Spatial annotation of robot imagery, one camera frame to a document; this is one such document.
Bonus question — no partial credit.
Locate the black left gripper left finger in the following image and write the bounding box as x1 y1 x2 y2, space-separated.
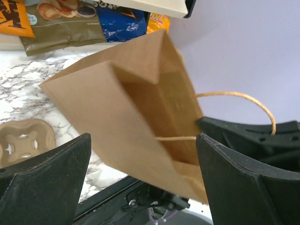
0 133 91 225

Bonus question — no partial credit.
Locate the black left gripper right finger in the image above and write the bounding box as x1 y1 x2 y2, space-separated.
196 134 300 225

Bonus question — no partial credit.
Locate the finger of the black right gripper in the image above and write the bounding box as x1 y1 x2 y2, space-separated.
196 117 300 171

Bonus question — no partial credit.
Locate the brown pulp cup carrier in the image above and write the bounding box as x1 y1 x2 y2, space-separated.
0 119 56 168

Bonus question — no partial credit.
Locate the brown paper bag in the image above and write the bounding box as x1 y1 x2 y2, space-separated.
40 30 208 203

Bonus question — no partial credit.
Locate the brown snack bag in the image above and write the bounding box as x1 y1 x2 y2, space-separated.
21 0 106 56

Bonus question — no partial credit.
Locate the orange kettle chips bag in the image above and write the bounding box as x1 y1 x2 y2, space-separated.
0 0 35 38

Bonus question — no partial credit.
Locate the yellow snack bag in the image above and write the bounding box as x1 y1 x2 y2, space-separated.
146 13 171 34

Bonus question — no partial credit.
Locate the blue doritos bag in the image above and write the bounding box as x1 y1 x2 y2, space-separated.
97 6 147 42

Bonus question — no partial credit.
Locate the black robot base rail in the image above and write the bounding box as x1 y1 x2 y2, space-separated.
73 176 190 225

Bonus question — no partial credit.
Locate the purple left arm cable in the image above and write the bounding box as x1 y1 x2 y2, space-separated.
147 207 176 223

